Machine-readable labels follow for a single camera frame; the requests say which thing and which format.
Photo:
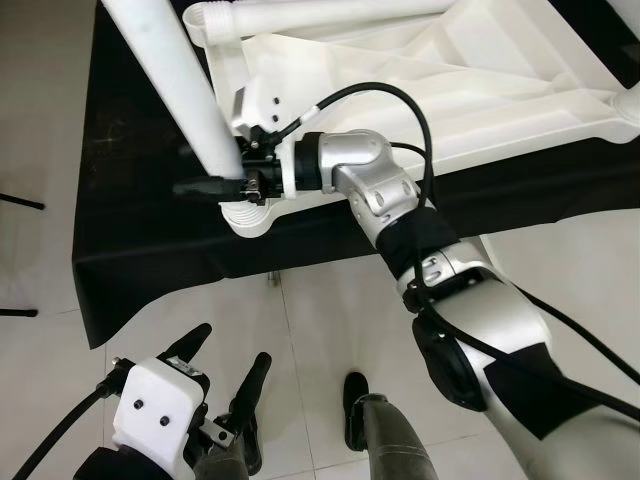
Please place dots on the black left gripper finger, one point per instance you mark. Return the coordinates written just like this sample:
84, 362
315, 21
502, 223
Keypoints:
252, 385
188, 343

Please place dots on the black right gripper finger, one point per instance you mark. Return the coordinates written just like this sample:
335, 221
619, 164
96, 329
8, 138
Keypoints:
205, 187

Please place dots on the white plastic table leg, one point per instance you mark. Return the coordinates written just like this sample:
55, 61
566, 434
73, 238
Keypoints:
330, 15
170, 70

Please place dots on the black tablecloth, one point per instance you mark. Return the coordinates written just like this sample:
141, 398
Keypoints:
130, 250

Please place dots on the black folding chair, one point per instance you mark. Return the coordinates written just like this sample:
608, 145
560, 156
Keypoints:
20, 200

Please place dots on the white plastic table top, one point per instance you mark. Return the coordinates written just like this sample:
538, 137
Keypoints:
450, 80

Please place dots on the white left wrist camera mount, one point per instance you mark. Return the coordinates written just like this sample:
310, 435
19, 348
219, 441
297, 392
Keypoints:
155, 410

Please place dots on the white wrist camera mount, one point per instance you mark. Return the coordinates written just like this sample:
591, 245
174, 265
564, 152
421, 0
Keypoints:
155, 410
265, 105

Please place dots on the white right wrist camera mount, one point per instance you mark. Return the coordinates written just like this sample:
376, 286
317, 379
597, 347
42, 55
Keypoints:
265, 105

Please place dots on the metal folding table frame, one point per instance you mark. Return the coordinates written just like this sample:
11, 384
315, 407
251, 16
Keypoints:
271, 277

